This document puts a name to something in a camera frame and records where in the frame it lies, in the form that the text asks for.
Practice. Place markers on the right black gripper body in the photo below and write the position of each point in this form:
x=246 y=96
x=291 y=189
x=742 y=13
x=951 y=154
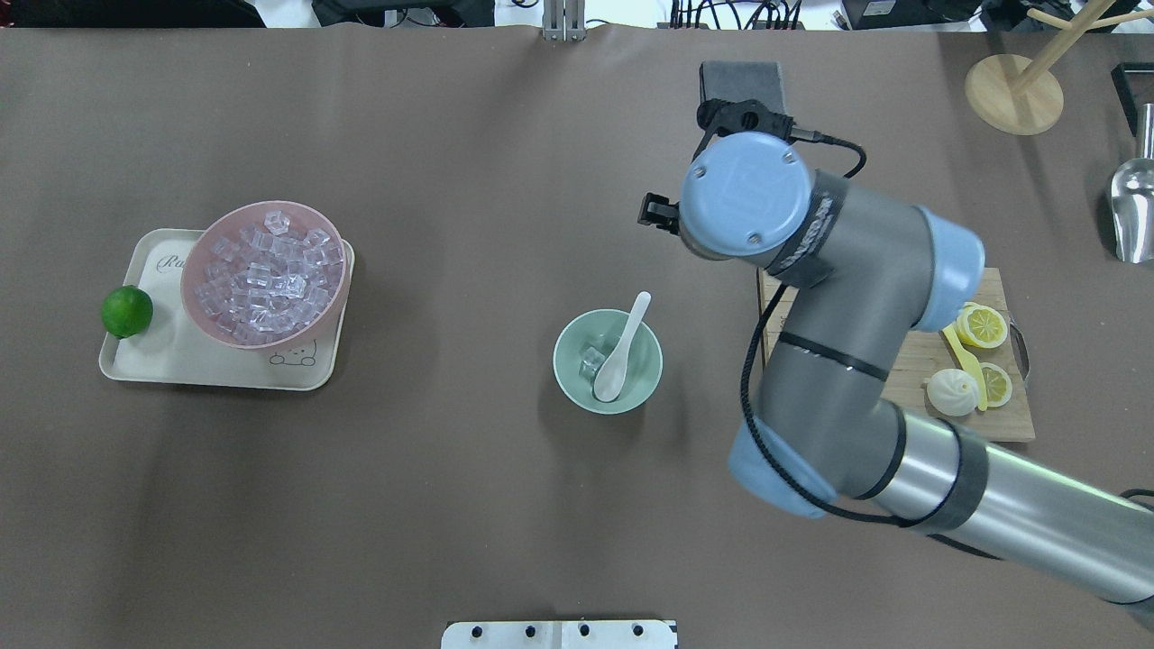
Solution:
x=659 y=213

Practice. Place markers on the clear ice cube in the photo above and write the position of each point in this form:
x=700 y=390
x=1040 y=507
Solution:
x=592 y=360

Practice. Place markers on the white ceramic spoon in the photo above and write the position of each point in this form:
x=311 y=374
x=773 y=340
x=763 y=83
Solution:
x=609 y=381

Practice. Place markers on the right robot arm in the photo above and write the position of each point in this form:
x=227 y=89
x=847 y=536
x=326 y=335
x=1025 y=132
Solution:
x=819 y=438

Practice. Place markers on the green bowl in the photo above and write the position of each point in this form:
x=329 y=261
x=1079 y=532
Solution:
x=602 y=328

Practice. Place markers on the pink bowl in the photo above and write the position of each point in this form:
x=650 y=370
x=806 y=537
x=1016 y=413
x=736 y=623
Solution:
x=334 y=297

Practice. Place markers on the pile of ice cubes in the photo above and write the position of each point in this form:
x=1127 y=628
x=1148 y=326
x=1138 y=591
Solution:
x=266 y=275

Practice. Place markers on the metal ice scoop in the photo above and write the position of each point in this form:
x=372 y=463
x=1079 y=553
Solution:
x=1131 y=197

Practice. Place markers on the grey folded cloth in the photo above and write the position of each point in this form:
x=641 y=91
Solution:
x=736 y=80

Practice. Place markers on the bamboo cutting board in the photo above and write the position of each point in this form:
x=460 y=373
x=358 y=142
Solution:
x=923 y=354

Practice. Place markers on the stacked lemon slices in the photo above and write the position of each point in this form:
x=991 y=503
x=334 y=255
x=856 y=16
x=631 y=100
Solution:
x=981 y=327

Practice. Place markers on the yellow plastic knife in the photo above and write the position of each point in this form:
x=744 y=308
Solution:
x=968 y=362

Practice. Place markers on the white steamed bun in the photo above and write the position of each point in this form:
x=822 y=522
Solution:
x=953 y=392

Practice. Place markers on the wooden mug tree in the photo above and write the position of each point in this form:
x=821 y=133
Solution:
x=1020 y=96

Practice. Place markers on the lemon slice near bun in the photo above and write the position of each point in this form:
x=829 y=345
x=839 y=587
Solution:
x=998 y=385

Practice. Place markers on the cream tray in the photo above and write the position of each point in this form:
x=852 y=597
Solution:
x=174 y=351

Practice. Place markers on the black glass rack tray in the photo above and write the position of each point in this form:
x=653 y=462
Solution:
x=1133 y=83

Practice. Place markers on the green lime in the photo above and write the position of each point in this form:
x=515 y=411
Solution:
x=127 y=311

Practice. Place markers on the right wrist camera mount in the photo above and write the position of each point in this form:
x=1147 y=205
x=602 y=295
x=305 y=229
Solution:
x=722 y=118

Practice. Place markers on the aluminium frame post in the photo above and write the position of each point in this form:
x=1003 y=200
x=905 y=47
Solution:
x=564 y=20

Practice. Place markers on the metal cutting board handle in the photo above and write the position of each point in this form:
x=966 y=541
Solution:
x=1019 y=349

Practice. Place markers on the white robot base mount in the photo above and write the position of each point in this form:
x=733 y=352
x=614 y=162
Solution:
x=595 y=633

